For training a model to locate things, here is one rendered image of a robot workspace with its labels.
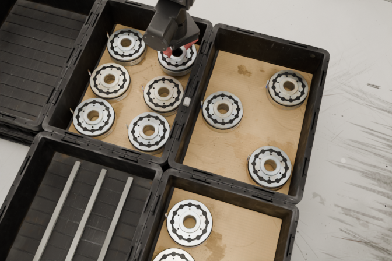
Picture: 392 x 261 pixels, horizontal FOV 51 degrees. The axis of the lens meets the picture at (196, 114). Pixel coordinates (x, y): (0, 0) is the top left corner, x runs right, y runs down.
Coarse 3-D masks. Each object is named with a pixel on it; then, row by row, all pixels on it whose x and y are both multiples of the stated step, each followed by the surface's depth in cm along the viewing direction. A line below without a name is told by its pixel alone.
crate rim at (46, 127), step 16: (112, 0) 108; (128, 0) 108; (96, 16) 106; (192, 16) 106; (208, 32) 104; (80, 48) 102; (64, 80) 98; (192, 80) 98; (48, 112) 95; (48, 128) 93; (176, 128) 93; (96, 144) 92; (112, 144) 92; (160, 160) 90
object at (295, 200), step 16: (240, 32) 104; (256, 32) 104; (208, 48) 102; (304, 48) 102; (320, 48) 102; (320, 80) 99; (192, 96) 98; (320, 96) 97; (176, 144) 92; (304, 160) 91; (208, 176) 89; (304, 176) 89; (256, 192) 88; (272, 192) 88
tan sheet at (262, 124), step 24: (216, 72) 111; (240, 72) 111; (264, 72) 111; (240, 96) 108; (264, 96) 108; (264, 120) 105; (288, 120) 105; (192, 144) 102; (216, 144) 102; (240, 144) 103; (264, 144) 103; (288, 144) 103; (216, 168) 100; (240, 168) 100
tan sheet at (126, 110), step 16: (144, 32) 116; (144, 64) 112; (112, 80) 109; (144, 80) 110; (128, 96) 108; (160, 96) 108; (128, 112) 106; (144, 112) 106; (176, 112) 106; (128, 144) 102
